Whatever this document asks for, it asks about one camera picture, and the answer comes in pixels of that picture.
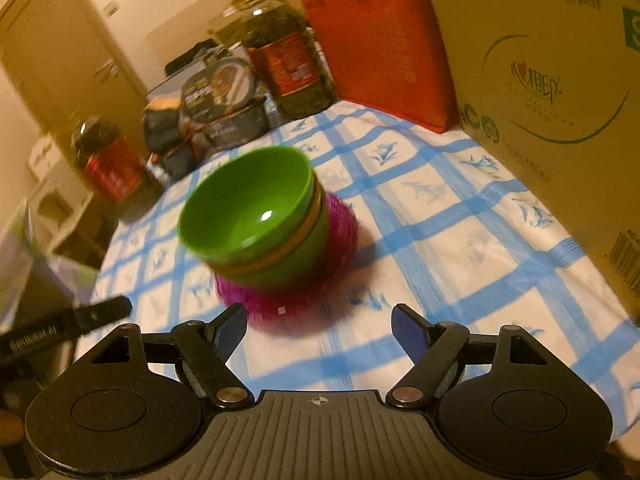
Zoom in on large cardboard box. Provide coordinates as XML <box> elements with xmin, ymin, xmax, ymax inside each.
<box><xmin>432</xmin><ymin>0</ymin><xmax>639</xmax><ymax>315</ymax></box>

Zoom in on red tote bag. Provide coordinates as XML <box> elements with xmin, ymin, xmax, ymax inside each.
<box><xmin>300</xmin><ymin>0</ymin><xmax>459</xmax><ymax>133</ymax></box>

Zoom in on patterned cloth on chair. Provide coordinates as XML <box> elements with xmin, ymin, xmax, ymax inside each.
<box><xmin>1</xmin><ymin>202</ymin><xmax>98</xmax><ymax>333</ymax></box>

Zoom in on oval instant rice box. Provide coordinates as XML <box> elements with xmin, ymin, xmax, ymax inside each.
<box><xmin>181</xmin><ymin>56</ymin><xmax>256</xmax><ymax>124</ymax></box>

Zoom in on green plastic bowl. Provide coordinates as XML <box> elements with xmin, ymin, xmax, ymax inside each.
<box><xmin>213</xmin><ymin>194</ymin><xmax>330</xmax><ymax>290</ymax></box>
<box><xmin>178</xmin><ymin>145</ymin><xmax>316</xmax><ymax>264</ymax></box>

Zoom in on lower black instant food box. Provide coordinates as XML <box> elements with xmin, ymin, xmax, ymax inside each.
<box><xmin>198</xmin><ymin>96</ymin><xmax>271</xmax><ymax>157</ymax></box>

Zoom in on person's hand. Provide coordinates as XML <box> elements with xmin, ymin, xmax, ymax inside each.
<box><xmin>0</xmin><ymin>410</ymin><xmax>25</xmax><ymax>448</ymax></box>

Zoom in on tilted black instant cup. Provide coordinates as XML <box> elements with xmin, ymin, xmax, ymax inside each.
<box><xmin>142</xmin><ymin>96</ymin><xmax>181</xmax><ymax>153</ymax></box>

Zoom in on blue white checked tablecloth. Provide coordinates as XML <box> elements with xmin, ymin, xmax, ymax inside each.
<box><xmin>74</xmin><ymin>98</ymin><xmax>640</xmax><ymax>443</ymax></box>

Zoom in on pink glass plates stack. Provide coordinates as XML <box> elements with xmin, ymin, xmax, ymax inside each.
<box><xmin>215</xmin><ymin>193</ymin><xmax>359</xmax><ymax>330</ymax></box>

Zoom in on black instant bowl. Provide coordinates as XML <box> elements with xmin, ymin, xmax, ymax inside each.
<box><xmin>156</xmin><ymin>141</ymin><xmax>198</xmax><ymax>182</ymax></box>

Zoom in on large oil bottle red label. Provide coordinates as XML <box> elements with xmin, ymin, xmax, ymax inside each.
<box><xmin>72</xmin><ymin>115</ymin><xmax>164</xmax><ymax>224</ymax></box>

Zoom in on wooden door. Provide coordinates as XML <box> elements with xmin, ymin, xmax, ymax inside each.
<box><xmin>1</xmin><ymin>0</ymin><xmax>146</xmax><ymax>154</ymax></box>

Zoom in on white wooden chair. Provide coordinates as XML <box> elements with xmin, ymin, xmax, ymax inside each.
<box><xmin>27</xmin><ymin>134</ymin><xmax>117</xmax><ymax>269</ymax></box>

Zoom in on orange plastic bowl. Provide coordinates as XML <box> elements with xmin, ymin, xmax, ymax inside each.
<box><xmin>207</xmin><ymin>179</ymin><xmax>324</xmax><ymax>276</ymax></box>

